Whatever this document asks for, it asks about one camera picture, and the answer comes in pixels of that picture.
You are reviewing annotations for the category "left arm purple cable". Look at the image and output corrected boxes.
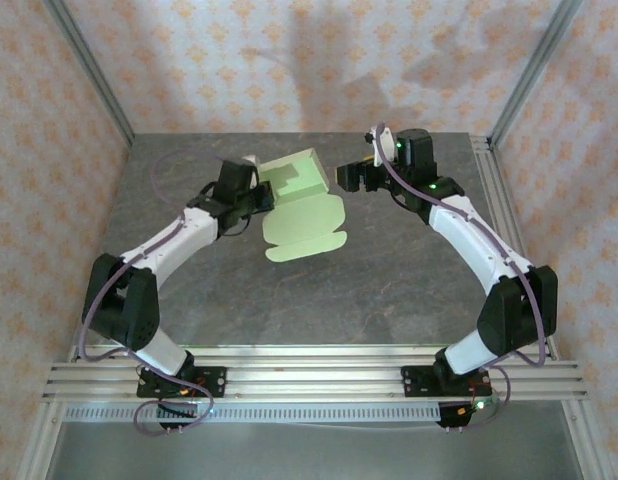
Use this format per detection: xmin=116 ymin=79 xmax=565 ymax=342
xmin=80 ymin=148 xmax=263 ymax=437

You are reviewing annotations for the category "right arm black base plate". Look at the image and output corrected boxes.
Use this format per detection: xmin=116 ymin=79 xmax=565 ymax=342
xmin=401 ymin=364 xmax=492 ymax=400

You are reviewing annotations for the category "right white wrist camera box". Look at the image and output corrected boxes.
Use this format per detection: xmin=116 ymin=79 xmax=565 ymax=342
xmin=363 ymin=122 xmax=396 ymax=165

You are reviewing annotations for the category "aluminium side rail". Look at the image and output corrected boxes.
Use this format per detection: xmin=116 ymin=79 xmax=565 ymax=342
xmin=469 ymin=133 xmax=560 ymax=362

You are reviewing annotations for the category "slotted grey cable duct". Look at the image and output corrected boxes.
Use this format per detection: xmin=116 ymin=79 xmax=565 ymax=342
xmin=63 ymin=405 xmax=443 ymax=424

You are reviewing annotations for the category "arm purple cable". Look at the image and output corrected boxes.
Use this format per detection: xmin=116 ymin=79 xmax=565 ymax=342
xmin=371 ymin=122 xmax=549 ymax=432
xmin=80 ymin=148 xmax=263 ymax=437

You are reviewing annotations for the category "wide aluminium mounting rail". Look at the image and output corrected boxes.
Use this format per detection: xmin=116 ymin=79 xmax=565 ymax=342
xmin=41 ymin=360 xmax=590 ymax=402

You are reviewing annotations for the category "black controller board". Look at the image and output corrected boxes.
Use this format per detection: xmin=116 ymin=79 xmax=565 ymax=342
xmin=436 ymin=399 xmax=490 ymax=430

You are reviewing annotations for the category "short aluminium frame leg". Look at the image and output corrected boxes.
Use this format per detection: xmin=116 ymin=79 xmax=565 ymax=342
xmin=16 ymin=400 xmax=65 ymax=480
xmin=561 ymin=400 xmax=616 ymax=480

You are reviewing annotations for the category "green paper box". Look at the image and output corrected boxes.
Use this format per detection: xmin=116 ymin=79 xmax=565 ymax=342
xmin=261 ymin=148 xmax=350 ymax=264

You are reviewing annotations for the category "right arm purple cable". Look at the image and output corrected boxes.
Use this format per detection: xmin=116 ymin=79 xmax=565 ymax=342
xmin=371 ymin=122 xmax=549 ymax=432

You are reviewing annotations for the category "narrow aluminium edge rail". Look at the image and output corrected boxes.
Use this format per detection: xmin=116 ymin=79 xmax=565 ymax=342
xmin=68 ymin=343 xmax=560 ymax=362

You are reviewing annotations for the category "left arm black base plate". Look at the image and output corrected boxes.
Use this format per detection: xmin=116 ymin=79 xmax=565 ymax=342
xmin=136 ymin=366 xmax=228 ymax=400

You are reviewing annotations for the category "aluminium frame post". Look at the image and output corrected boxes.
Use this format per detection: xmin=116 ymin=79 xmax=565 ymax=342
xmin=488 ymin=0 xmax=586 ymax=149
xmin=42 ymin=0 xmax=136 ymax=146

